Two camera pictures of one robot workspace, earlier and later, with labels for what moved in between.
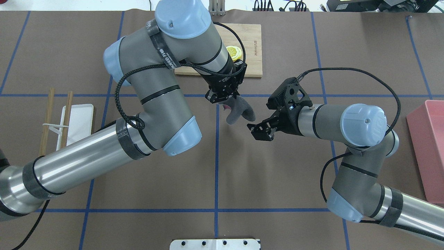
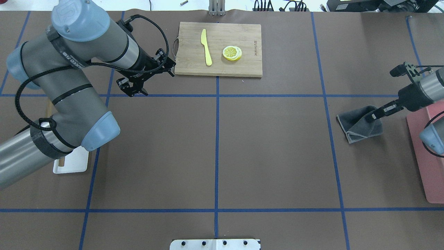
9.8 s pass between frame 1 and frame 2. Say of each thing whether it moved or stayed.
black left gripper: moved
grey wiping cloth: moved
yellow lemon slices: stayed
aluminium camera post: stayed
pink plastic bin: stayed
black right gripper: moved
